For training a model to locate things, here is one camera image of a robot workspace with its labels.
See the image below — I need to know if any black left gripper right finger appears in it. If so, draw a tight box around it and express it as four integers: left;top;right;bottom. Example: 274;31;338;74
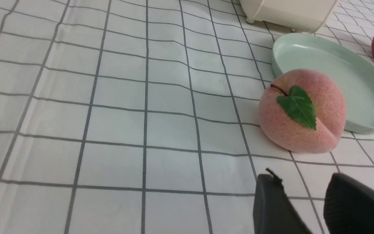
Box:
323;173;374;234

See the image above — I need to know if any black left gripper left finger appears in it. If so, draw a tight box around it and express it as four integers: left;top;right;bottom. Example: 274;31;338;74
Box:
253;168;311;234

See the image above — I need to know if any pink fake peach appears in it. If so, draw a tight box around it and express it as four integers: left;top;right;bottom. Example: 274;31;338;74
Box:
258;69;347;153

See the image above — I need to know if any light green plate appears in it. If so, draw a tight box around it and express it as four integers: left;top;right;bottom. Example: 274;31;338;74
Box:
271;33;374;134

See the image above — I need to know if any cream white toaster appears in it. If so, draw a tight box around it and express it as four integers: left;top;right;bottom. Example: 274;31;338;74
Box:
240;0;339;33

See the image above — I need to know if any white grid tablecloth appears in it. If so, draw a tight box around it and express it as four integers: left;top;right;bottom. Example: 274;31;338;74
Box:
0;0;374;234

